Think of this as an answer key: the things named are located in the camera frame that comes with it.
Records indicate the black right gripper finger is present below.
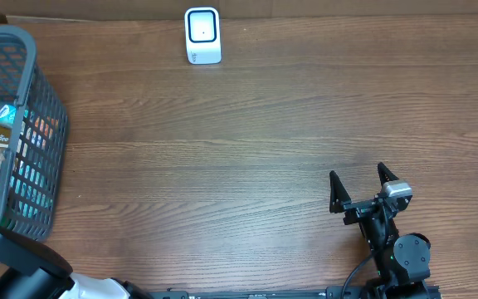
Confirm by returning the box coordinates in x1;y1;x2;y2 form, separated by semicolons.
329;170;352;213
378;162;399;185

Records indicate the orange snack packet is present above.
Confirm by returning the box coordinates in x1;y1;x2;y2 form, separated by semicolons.
26;117;59;150

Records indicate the teal snack packet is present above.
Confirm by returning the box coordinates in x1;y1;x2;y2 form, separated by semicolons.
10;159;53;218

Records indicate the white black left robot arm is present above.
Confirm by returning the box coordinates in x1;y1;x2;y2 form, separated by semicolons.
0;226;151;299

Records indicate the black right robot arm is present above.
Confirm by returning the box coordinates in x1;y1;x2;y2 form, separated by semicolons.
327;162;441;298

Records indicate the white barcode scanner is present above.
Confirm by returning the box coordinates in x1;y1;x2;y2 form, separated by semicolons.
184;7;222;65

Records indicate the grey plastic mesh basket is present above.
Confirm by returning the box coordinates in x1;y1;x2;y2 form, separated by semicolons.
0;25;70;241

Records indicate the small teal white box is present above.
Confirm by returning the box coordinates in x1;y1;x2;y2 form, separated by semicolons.
0;105;17;129

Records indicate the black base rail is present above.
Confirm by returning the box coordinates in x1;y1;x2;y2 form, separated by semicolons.
148;286;442;299

